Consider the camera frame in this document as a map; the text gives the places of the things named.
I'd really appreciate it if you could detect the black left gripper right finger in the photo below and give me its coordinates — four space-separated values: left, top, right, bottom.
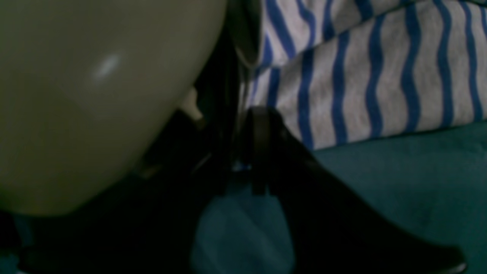
241 107 466 274

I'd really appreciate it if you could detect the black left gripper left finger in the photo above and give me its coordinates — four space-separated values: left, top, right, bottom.
19 28 239 274

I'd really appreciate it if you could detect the blue white striped T-shirt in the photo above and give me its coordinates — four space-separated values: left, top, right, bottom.
244 0 486 150

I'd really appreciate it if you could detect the teal table cloth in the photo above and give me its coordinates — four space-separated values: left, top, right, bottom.
1 123 486 274

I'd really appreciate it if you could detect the beige ceramic mug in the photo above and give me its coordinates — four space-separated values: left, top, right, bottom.
0 0 263 217

